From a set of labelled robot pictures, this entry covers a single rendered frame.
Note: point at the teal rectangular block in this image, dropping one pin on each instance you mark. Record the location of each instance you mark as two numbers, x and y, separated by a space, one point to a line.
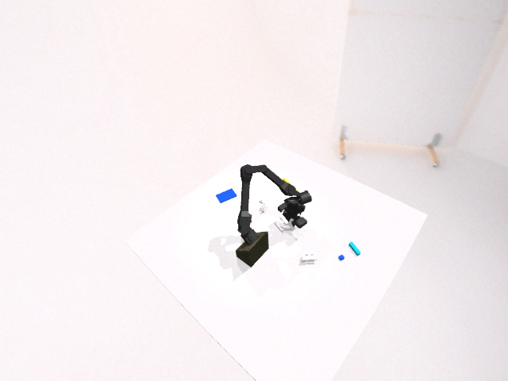
354 248

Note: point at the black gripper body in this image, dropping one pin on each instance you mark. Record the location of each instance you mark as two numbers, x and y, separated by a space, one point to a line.
300 222

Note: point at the blue flat rectangular plate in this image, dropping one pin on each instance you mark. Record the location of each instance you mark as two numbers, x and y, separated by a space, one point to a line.
226 195

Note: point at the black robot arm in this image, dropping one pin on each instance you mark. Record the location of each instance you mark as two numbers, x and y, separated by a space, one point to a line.
245 218

